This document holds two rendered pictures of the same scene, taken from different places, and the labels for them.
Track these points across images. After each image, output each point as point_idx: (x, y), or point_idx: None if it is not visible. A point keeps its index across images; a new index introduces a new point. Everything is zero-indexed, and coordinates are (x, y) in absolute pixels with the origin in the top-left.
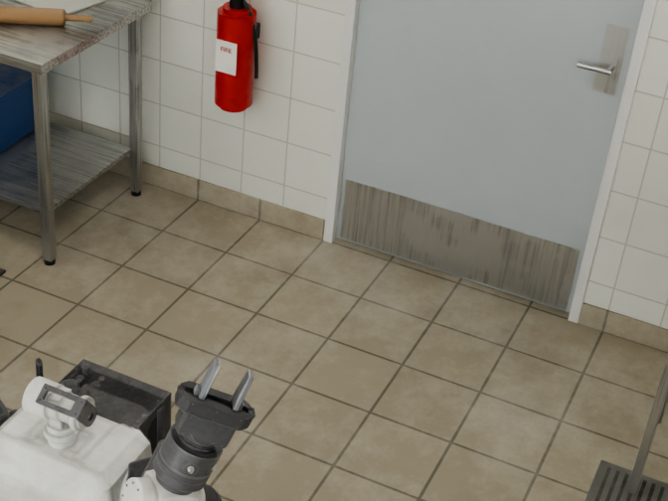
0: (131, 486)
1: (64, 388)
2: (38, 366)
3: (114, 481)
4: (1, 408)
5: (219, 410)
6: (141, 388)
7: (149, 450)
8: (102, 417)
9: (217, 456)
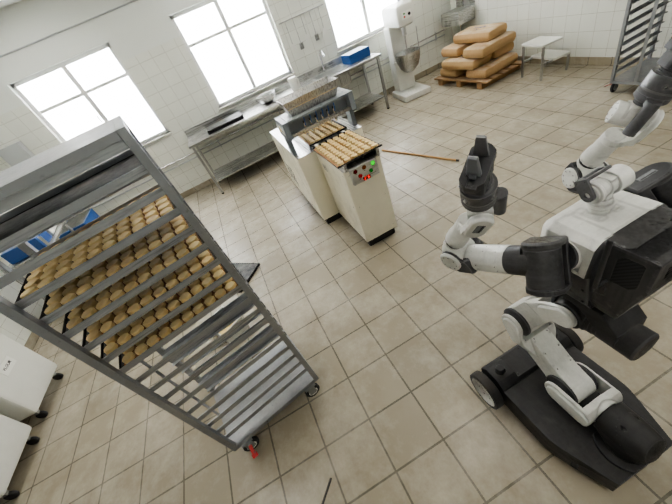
0: None
1: (613, 178)
2: None
3: (553, 231)
4: (641, 187)
5: (465, 163)
6: (669, 251)
7: (590, 255)
8: (624, 227)
9: (462, 193)
